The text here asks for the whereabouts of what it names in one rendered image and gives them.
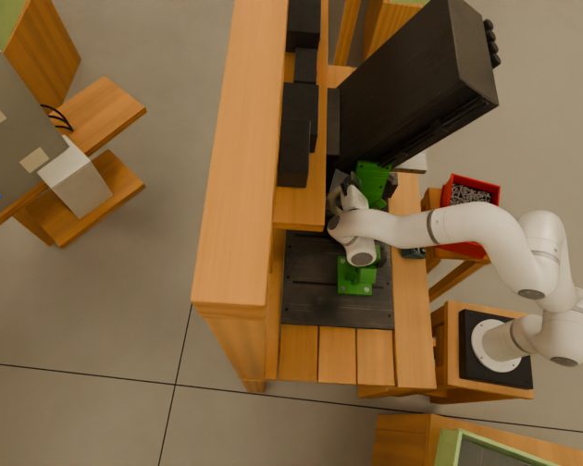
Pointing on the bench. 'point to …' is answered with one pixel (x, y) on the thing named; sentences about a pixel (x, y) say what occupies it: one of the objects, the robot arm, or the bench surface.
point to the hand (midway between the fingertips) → (351, 184)
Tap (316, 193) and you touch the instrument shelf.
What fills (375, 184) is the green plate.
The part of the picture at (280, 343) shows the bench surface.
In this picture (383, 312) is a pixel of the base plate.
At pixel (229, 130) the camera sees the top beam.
